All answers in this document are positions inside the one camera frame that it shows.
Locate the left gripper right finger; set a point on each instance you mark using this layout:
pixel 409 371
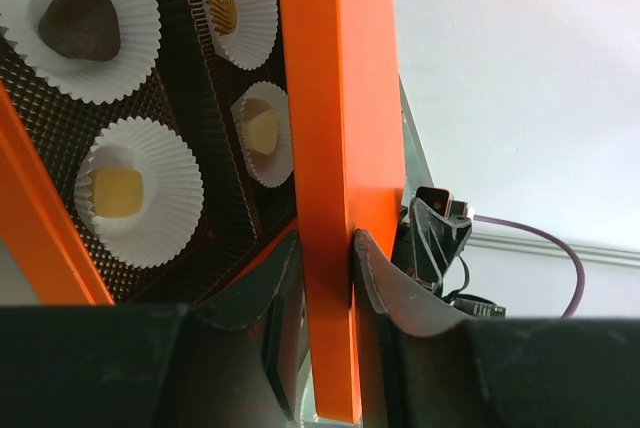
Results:
pixel 425 364

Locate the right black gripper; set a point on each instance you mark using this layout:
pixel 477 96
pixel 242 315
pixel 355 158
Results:
pixel 427 244

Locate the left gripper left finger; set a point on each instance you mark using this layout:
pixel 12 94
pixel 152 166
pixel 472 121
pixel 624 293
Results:
pixel 232 361

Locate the orange chocolate box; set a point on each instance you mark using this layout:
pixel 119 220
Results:
pixel 336 60

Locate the white heart chocolate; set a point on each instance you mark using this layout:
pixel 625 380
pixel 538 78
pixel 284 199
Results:
pixel 261 132

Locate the caramel round chocolate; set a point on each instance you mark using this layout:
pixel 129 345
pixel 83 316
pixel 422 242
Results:
pixel 224 15

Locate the dark heart chocolate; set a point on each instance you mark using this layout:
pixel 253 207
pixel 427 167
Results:
pixel 81 29

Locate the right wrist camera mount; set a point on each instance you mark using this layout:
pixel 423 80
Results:
pixel 443 203

